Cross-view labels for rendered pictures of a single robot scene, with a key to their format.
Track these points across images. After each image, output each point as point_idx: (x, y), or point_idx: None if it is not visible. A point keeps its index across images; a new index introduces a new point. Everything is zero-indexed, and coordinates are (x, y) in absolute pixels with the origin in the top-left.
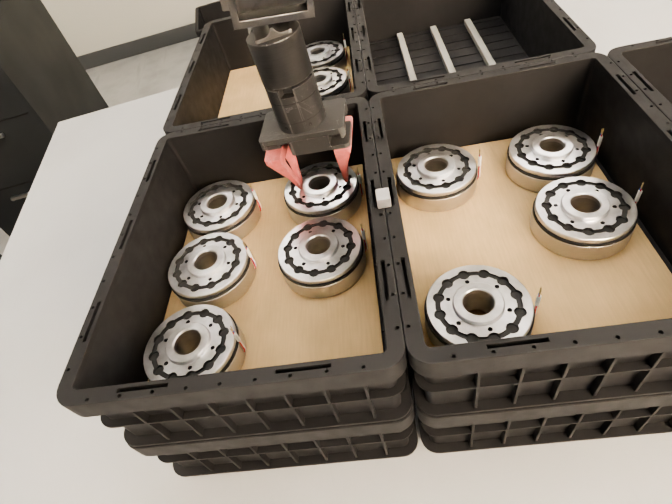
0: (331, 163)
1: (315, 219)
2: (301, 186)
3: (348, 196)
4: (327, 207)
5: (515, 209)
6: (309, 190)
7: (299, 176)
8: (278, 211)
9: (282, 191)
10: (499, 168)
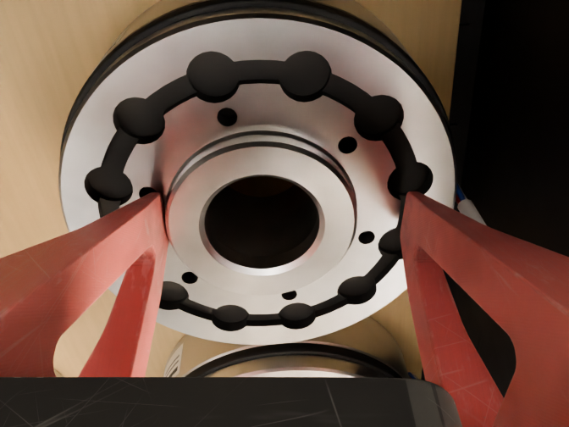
0: (317, 44)
1: (265, 376)
2: (166, 242)
3: (400, 292)
4: (308, 334)
5: None
6: (218, 274)
7: (151, 245)
8: (47, 186)
9: (5, 52)
10: None
